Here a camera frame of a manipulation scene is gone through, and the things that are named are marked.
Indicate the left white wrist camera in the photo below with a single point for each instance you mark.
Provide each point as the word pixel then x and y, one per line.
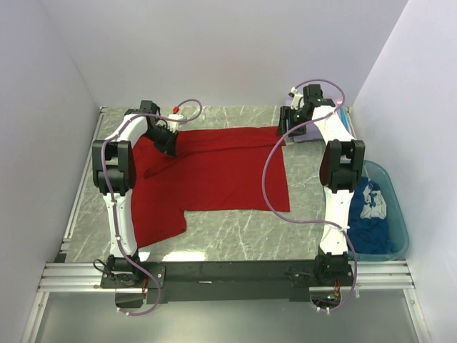
pixel 175 119

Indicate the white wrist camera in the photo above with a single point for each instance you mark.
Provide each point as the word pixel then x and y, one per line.
pixel 296 98
pixel 175 119

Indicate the red t shirt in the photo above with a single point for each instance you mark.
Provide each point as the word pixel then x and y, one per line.
pixel 215 169

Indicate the folded purple t shirt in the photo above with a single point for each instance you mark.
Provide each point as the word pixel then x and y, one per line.
pixel 309 132

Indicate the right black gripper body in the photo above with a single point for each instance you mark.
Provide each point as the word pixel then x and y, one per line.
pixel 298 118

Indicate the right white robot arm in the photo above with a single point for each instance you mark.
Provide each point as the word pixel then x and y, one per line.
pixel 340 172

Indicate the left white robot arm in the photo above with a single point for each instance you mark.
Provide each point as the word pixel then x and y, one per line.
pixel 114 170

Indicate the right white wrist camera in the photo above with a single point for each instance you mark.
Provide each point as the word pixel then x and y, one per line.
pixel 296 98

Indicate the blue plastic bin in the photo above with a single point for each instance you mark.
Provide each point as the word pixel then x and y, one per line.
pixel 398 233

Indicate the folded light blue t shirt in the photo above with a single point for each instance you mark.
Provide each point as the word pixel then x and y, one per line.
pixel 344 119

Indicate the black base beam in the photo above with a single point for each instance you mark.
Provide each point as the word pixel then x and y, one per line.
pixel 218 281

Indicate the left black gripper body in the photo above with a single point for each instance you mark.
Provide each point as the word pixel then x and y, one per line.
pixel 160 136

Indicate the folded pink t shirt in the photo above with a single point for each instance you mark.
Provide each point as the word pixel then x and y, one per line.
pixel 340 102

